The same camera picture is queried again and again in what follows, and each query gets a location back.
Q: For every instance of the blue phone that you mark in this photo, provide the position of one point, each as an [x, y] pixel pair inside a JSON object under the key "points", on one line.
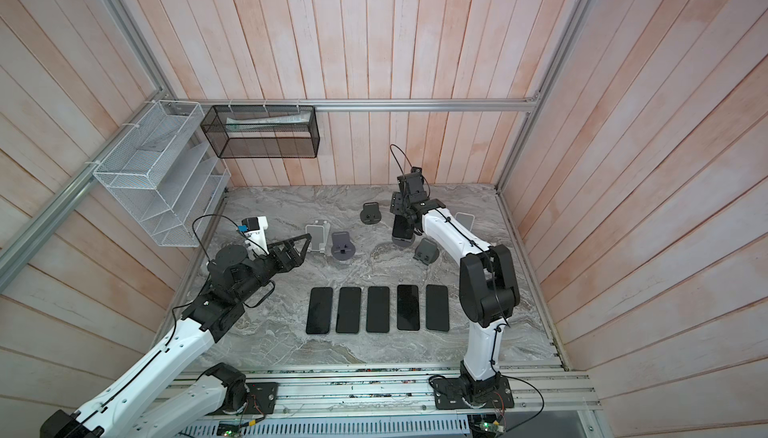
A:
{"points": [[319, 311]]}

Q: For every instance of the grey round stand base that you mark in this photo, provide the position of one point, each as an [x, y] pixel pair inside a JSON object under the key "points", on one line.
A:
{"points": [[342, 247]]}

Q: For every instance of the black phone stand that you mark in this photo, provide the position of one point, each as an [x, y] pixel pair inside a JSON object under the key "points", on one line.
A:
{"points": [[378, 310]]}

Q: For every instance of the green phone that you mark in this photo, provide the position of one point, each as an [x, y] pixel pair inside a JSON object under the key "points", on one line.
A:
{"points": [[349, 310]]}

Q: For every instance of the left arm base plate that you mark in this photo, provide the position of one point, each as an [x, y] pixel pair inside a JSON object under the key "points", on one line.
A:
{"points": [[250, 398]]}

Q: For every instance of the black wire mesh basket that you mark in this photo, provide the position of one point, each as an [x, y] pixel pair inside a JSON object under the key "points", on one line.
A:
{"points": [[262, 131]]}

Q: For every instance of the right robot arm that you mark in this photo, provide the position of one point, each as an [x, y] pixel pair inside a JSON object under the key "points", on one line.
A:
{"points": [[488, 287]]}

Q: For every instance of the white wire mesh shelf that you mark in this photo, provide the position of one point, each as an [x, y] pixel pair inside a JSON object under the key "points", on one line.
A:
{"points": [[165, 180]]}

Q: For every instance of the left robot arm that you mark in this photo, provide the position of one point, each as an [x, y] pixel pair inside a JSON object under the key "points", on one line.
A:
{"points": [[126, 409]]}

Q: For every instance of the dark grey phone stand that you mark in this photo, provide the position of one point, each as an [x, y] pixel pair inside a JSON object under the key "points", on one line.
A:
{"points": [[370, 213]]}

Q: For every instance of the white folding phone stand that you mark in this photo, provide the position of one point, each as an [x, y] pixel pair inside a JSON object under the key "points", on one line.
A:
{"points": [[465, 219]]}

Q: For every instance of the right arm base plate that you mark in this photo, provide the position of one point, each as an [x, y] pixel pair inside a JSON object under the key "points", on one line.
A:
{"points": [[464, 393]]}

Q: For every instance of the white phone front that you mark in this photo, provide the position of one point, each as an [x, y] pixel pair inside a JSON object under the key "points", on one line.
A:
{"points": [[408, 311]]}

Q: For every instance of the round stand right phone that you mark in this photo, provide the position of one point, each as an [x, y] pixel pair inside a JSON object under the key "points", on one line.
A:
{"points": [[427, 251]]}

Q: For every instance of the aluminium front rail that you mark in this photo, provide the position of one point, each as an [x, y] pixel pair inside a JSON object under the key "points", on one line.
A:
{"points": [[400, 389]]}

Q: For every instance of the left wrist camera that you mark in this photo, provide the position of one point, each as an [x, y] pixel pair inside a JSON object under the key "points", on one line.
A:
{"points": [[253, 230]]}

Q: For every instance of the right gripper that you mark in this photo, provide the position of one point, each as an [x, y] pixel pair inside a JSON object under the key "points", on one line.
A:
{"points": [[397, 203]]}

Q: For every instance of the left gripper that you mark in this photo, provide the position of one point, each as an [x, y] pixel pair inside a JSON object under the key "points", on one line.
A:
{"points": [[295, 260]]}

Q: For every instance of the purple phone stand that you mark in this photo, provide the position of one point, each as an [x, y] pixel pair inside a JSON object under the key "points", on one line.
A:
{"points": [[402, 228]]}

